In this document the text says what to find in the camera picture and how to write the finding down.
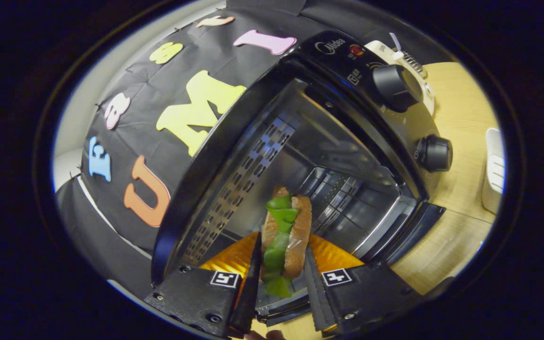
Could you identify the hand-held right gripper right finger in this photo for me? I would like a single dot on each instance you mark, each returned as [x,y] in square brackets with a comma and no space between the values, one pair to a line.
[317,297]

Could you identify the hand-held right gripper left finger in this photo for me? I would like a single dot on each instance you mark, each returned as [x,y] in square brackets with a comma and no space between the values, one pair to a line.
[248,293]

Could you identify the lettuce sandwich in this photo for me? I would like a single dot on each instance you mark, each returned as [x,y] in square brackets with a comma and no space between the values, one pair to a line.
[295,231]

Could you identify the black electric oven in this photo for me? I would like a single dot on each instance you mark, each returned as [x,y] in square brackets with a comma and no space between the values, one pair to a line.
[338,52]

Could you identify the white plastic tray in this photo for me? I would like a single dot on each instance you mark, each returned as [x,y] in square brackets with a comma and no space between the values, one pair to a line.
[495,174]

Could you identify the white toaster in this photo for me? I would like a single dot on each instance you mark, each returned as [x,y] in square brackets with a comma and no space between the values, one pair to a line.
[380,47]

